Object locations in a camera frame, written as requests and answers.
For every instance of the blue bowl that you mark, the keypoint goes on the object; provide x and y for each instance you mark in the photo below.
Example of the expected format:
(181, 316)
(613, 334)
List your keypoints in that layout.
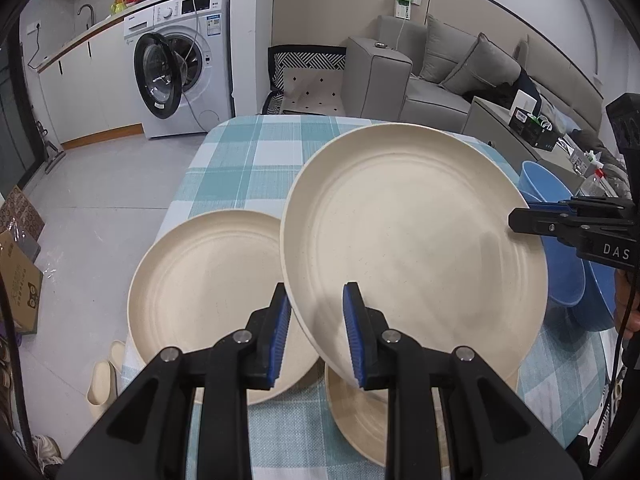
(560, 270)
(597, 300)

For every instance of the dark jacket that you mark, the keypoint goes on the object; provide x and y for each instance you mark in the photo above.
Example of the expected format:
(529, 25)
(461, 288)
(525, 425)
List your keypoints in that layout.
(500, 95)

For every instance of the black cardboard box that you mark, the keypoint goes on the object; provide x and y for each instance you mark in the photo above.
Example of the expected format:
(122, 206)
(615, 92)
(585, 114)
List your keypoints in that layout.
(532, 132)

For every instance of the plastic water bottle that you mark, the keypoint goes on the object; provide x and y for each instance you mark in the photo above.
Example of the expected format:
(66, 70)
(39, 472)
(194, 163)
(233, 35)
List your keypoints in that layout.
(595, 182)

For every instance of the cream slipper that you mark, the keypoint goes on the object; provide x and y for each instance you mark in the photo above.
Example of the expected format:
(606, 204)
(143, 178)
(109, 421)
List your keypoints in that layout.
(102, 385)
(117, 355)

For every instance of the grey stick vacuum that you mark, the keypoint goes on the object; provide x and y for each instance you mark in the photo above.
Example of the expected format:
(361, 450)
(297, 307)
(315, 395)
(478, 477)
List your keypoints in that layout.
(52, 155)

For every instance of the black white patterned mat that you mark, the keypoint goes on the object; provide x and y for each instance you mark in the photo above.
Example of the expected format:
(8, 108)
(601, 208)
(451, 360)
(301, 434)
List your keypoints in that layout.
(310, 85)

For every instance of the cream plate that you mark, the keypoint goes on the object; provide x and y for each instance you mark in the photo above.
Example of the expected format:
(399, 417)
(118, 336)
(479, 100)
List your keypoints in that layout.
(200, 290)
(415, 240)
(355, 420)

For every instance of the patterned brown cardboard box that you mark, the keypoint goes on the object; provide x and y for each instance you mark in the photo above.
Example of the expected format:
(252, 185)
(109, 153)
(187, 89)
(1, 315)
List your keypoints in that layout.
(22, 212)

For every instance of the grey nightstand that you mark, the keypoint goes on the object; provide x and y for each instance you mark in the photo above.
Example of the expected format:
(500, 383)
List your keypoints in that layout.
(490, 125)

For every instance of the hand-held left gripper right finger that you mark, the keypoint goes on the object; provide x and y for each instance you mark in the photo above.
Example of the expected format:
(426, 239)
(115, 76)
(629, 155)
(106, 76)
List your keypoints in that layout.
(352, 345)

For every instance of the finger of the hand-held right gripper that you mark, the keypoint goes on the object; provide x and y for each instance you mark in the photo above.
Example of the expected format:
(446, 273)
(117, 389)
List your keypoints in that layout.
(532, 221)
(595, 206)

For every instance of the white wall outlet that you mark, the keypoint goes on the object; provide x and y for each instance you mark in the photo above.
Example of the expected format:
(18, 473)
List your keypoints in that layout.
(31, 27)

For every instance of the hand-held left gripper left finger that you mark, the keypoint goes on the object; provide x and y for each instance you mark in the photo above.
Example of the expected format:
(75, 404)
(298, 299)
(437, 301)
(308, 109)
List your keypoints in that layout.
(279, 345)

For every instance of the yellow bottle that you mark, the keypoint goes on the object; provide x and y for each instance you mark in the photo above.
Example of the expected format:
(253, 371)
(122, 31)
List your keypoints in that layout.
(119, 2)

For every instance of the grey sofa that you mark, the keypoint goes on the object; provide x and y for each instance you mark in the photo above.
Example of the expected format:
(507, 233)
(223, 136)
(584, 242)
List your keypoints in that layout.
(380, 80)

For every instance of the person's right hand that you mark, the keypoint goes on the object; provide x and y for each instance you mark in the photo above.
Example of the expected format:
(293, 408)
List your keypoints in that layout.
(629, 310)

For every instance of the white washing machine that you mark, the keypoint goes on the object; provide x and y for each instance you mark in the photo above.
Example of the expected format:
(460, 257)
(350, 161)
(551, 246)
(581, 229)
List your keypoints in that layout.
(210, 85)

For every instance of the white kitchen cabinet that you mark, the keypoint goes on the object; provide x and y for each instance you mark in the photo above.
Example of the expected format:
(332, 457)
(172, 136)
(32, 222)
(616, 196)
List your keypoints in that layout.
(85, 90)

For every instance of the small white box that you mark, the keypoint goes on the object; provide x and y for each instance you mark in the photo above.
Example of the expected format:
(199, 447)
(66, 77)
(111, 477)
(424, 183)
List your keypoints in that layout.
(524, 101)

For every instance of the grey cushion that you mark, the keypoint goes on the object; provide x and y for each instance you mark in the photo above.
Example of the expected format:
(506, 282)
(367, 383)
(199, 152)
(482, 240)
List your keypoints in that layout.
(482, 67)
(445, 50)

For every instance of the metal faucet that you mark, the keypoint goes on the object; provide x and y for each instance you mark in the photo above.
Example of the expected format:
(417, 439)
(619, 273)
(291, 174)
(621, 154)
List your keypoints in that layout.
(89, 12)

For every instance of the glass sliding door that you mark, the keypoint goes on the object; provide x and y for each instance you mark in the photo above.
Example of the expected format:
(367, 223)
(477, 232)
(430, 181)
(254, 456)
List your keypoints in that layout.
(15, 125)

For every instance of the white sneaker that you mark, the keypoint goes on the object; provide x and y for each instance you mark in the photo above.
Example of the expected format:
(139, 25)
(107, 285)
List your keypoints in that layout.
(47, 449)

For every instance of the wall socket with green charger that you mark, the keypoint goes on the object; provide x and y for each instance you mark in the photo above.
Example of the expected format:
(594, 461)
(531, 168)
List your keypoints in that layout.
(405, 5)

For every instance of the teal checked tablecloth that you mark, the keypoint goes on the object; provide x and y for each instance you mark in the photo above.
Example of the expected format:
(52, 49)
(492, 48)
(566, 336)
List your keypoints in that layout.
(240, 160)

